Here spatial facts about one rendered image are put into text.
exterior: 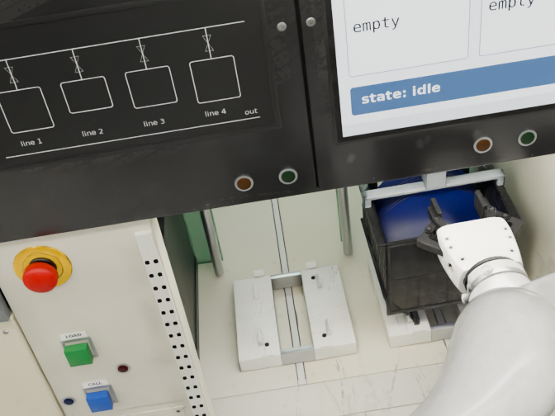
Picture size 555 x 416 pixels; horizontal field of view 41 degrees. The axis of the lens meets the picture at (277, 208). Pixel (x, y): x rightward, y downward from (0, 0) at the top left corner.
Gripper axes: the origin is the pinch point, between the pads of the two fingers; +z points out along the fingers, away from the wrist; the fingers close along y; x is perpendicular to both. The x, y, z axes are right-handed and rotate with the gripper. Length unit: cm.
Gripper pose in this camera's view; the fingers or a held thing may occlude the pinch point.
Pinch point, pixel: (457, 208)
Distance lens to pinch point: 114.3
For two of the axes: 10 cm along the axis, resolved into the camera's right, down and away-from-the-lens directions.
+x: -1.3, -7.7, -6.2
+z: -1.1, -6.1, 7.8
